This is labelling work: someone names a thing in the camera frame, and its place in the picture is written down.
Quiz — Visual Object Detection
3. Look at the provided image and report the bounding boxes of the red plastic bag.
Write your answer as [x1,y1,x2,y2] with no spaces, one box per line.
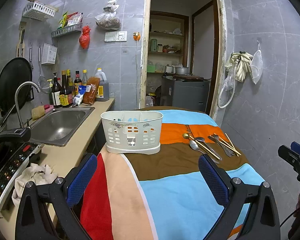
[79,25,90,49]

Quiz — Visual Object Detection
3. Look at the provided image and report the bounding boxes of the white hose loop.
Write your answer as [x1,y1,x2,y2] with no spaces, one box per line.
[217,64,237,110]

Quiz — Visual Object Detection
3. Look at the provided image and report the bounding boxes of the wooden chopstick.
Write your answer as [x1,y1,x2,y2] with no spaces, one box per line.
[225,133,241,157]
[212,133,236,153]

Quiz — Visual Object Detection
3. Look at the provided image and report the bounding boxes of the orange wall hook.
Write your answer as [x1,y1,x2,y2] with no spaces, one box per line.
[133,32,141,41]

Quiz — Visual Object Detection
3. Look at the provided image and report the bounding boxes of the yellow sponge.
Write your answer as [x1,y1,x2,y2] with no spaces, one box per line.
[31,105,45,120]

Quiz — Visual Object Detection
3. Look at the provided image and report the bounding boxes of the grey wall shelf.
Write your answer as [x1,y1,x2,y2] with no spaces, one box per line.
[51,22,82,38]

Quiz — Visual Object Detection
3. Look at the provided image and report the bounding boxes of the colourful striped table cloth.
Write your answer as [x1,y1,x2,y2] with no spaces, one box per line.
[79,106,266,240]

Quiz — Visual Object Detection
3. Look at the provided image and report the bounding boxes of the hanging white mesh bag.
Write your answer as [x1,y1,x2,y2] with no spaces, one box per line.
[250,40,263,85]

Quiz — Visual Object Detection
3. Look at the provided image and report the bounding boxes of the hanging cream gloves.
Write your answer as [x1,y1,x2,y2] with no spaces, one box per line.
[225,51,253,83]

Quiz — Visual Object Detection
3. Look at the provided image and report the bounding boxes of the black round pan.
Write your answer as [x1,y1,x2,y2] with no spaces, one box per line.
[0,57,32,117]

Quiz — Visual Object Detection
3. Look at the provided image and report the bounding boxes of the white wall socket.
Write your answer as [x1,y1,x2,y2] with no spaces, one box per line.
[104,31,127,42]

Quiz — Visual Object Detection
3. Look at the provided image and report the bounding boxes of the grey cabinet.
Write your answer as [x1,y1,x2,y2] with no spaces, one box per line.
[160,76,210,112]

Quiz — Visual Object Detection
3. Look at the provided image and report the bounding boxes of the green box on shelf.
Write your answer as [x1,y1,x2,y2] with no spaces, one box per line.
[147,64,155,73]

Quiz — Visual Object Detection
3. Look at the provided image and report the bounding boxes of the large oil jug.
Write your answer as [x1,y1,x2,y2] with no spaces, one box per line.
[95,68,109,101]

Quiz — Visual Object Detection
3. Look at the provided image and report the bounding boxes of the crumpled white rag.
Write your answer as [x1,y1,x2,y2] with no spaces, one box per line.
[12,163,57,207]

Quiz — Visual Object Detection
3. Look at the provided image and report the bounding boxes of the silver plain spoon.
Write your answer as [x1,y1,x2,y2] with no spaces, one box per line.
[195,137,221,157]

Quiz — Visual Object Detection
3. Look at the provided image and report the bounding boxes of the orange snack bag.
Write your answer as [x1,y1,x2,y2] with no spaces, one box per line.
[83,76,100,106]

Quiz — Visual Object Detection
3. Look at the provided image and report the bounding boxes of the white wall basket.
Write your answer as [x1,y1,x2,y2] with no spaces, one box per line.
[22,1,56,21]

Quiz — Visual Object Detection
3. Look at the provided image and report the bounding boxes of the white plastic utensil caddy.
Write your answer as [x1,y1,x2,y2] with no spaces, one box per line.
[101,111,164,155]

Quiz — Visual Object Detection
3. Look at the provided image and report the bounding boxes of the gold long-handled spoon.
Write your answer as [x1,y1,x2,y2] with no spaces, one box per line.
[183,133,222,160]

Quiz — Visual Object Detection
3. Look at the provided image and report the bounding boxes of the chrome faucet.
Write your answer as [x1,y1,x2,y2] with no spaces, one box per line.
[14,81,41,129]

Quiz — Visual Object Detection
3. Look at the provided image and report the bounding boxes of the white tissue box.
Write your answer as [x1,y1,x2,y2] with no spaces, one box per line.
[41,43,58,64]

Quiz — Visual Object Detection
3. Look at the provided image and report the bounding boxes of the black induction cooker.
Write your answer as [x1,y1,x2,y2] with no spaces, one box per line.
[0,127,44,211]

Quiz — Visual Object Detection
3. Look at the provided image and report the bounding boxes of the metal pot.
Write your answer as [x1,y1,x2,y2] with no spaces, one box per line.
[175,67,190,75]

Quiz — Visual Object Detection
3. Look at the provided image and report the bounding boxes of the hanging clear plastic bag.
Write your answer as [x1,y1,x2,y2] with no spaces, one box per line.
[95,0,121,31]

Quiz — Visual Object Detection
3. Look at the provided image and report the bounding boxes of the stainless steel sink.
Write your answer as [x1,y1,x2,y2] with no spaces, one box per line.
[30,107,94,146]

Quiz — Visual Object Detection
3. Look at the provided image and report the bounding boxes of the silver fork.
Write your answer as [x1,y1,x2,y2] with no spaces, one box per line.
[208,135,234,158]
[211,134,236,154]

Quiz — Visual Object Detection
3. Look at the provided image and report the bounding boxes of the silver ornate spoon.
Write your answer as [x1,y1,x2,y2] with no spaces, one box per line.
[189,139,221,164]

